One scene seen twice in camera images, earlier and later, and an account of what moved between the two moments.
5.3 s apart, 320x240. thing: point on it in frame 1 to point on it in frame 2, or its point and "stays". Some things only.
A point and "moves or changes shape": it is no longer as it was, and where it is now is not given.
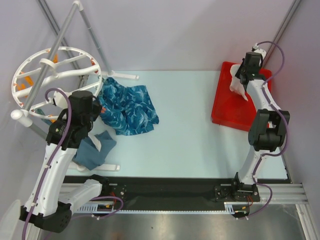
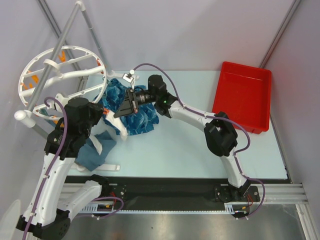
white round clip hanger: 39,74 moves or changes shape
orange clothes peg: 22,85 to 35,78
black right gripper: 244,75 to 132,102
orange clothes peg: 55,60 to 62,58
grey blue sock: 88,153 stays
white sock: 236,85 to 116,123
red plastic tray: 231,109 stays
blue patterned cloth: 128,109 stays
